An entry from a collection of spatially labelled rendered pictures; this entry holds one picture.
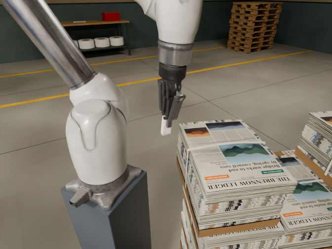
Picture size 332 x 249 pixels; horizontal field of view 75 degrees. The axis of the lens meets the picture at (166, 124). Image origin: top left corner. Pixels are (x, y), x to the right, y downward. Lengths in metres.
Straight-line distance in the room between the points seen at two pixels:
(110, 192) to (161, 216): 1.22
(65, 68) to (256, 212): 0.76
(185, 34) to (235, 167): 0.43
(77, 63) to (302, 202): 0.96
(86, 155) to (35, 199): 1.70
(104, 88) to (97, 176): 0.29
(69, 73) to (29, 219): 1.59
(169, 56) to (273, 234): 0.71
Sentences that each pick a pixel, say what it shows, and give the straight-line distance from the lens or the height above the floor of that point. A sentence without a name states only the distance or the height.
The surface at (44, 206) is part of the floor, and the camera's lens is 2.19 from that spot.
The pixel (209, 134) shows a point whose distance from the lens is 0.86.
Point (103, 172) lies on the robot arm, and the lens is 0.64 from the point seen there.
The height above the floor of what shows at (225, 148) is 1.06.
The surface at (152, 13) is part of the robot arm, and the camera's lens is 0.67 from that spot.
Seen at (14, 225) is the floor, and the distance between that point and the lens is 2.18.
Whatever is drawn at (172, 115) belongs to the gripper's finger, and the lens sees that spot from 0.63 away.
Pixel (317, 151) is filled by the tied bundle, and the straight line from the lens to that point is 1.18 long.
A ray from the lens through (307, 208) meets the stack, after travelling 1.04.
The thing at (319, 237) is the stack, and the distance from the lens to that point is 1.12.
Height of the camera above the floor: 1.53
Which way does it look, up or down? 31 degrees down
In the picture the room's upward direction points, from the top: straight up
